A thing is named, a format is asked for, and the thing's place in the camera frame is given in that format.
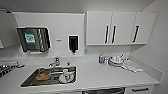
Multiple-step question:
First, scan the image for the white drawer stack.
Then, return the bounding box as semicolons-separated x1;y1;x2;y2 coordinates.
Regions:
125;84;158;94

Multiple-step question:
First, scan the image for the stainless steel sink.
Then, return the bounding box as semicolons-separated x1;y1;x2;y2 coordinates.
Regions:
20;65;78;89

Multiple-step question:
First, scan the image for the black wall soap dispenser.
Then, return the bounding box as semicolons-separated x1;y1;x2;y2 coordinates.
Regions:
68;34;80;55

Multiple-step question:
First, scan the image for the small clear soap bottle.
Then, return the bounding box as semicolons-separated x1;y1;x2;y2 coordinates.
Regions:
66;58;72;67

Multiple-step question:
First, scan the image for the steel paper towel dispenser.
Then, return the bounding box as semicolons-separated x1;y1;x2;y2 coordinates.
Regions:
17;26;51;54

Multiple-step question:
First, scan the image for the small wall label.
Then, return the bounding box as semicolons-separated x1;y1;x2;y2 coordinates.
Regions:
55;38;63;43

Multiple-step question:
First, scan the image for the small white bottle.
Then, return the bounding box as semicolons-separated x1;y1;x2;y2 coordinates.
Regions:
103;57;110;66

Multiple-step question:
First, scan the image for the white mug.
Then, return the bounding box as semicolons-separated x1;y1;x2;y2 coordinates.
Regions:
58;68;75;84

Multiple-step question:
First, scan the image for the chrome faucet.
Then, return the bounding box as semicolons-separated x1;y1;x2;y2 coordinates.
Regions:
47;56;61;69

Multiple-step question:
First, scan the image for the white wall outlet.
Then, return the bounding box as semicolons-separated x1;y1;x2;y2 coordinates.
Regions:
83;47;89;55

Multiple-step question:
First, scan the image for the orange bowl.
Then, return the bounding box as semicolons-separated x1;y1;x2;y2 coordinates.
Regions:
35;69;50;81

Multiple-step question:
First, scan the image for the blue label bottle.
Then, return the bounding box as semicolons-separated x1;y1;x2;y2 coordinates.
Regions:
98;54;105;65

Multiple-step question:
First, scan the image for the pile of white dishes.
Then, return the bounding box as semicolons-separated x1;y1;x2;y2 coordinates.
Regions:
108;54;125;68

